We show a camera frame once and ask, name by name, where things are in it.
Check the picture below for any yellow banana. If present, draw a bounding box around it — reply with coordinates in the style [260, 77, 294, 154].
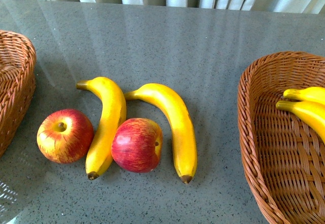
[276, 101, 324, 142]
[283, 86, 325, 105]
[124, 83, 198, 184]
[76, 77, 126, 180]

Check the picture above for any red yellow apple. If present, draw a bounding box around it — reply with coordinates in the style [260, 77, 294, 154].
[37, 109, 94, 164]

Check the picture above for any right brown wicker basket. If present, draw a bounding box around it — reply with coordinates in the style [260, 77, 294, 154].
[237, 51, 324, 223]

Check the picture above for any brown wicker basket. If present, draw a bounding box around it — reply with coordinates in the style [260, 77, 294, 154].
[1, 30, 37, 155]
[237, 51, 324, 223]

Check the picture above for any left brown wicker basket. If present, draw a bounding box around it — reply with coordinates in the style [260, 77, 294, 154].
[1, 30, 37, 155]

